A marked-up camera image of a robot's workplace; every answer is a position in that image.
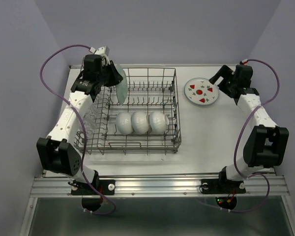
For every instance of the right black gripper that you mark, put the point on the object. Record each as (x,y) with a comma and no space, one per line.
(225,72)

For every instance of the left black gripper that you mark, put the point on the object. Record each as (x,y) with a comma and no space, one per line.
(116,77)

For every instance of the watermelon pattern plate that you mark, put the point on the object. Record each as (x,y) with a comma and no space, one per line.
(200,92)

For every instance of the light green flower plate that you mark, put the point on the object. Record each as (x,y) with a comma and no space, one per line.
(122,87)

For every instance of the white ribbed bowl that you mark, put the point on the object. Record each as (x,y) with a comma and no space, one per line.
(159,122)
(140,122)
(124,124)

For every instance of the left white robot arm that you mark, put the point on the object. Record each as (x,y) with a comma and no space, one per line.
(56,151)

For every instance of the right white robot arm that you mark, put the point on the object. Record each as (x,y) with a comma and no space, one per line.
(266,144)

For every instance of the clear glass cup middle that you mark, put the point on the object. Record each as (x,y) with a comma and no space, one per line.
(94,111)

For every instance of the clear glass cup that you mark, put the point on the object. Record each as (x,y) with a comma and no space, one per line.
(94,111)
(91,125)

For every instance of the clear glass cup front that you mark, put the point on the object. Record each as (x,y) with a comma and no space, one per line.
(91,125)

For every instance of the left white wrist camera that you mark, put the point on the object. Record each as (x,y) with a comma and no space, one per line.
(102,51)

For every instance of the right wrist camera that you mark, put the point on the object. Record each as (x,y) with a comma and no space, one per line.
(244,62)

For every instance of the grey wire dish rack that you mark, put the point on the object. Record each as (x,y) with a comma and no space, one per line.
(149,90)

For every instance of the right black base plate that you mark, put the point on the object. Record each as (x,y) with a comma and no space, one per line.
(215,186)

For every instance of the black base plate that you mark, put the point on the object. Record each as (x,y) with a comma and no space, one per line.
(215,186)
(105,187)

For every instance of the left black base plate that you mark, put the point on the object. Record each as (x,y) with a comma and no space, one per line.
(105,187)

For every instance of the aluminium mounting rail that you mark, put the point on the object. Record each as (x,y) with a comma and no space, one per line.
(160,186)

